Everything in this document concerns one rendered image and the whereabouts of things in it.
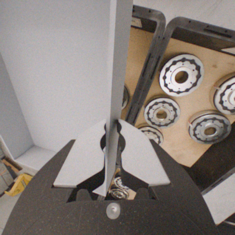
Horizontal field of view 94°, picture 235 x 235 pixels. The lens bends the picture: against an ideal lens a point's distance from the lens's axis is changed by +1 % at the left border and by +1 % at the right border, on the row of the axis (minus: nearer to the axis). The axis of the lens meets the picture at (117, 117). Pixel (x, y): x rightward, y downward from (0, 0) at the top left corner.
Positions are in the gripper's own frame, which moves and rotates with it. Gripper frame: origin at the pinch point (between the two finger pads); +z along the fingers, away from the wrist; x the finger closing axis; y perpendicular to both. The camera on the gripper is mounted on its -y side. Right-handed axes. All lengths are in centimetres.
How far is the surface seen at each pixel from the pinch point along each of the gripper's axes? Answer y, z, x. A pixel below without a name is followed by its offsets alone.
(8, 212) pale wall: 319, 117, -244
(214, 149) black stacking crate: 18.6, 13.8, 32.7
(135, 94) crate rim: 0.9, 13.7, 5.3
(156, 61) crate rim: -6.0, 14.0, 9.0
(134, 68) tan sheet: -3.7, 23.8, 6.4
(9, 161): 221, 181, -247
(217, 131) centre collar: 10.8, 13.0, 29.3
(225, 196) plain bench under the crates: 61, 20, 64
